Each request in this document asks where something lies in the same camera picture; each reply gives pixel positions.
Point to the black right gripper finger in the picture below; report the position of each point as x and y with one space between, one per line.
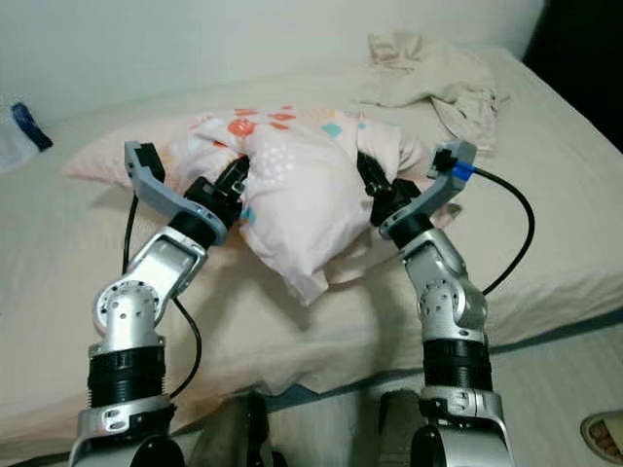
374 175

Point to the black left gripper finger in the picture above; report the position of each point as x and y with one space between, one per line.
236 172

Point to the pink patterned pillow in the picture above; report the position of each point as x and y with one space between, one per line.
302 185

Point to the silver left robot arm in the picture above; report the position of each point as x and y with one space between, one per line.
131 311

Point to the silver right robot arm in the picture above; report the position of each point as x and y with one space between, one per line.
448 292

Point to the crumpled beige blanket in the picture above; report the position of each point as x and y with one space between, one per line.
428 78

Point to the bed with beige sheet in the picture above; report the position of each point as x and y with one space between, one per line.
545 156

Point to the right robot leg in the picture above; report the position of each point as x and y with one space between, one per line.
394 433

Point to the robot leg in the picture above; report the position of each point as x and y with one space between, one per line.
248 433
394 433

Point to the left robot leg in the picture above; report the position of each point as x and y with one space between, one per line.
248 433

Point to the beige slipper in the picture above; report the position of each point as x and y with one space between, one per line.
604 435

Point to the light grey right wrist camera mount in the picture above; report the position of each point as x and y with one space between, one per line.
443 195

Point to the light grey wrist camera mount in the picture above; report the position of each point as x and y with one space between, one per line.
156 190
443 195

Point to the light grey left wrist camera mount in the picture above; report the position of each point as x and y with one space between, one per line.
156 190

